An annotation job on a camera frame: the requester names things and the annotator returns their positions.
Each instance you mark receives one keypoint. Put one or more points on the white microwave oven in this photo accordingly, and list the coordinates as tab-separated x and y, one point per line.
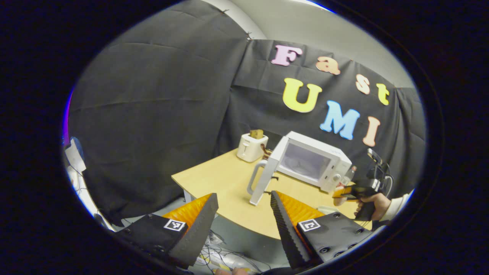
324	147

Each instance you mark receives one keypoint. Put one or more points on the brown bread slice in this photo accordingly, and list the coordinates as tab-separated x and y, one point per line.
256	134

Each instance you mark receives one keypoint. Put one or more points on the white table leg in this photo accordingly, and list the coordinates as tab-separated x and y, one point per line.
187	195

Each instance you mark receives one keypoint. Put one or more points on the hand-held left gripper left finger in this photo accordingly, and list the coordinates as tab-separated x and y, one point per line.
198	233

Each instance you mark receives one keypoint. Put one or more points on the black backdrop cloth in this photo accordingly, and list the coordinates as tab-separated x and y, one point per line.
153	114

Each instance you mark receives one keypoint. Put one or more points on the metal mesh utensil holder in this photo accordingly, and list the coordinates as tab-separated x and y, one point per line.
266	154

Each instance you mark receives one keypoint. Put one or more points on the white toaster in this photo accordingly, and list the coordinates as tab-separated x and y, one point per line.
250	151

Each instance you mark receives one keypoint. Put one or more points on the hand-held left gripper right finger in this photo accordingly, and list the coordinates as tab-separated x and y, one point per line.
288	233

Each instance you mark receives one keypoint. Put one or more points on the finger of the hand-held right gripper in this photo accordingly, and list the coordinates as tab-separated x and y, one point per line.
344	191

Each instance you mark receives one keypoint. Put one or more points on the white box device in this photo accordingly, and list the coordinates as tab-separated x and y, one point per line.
75	154

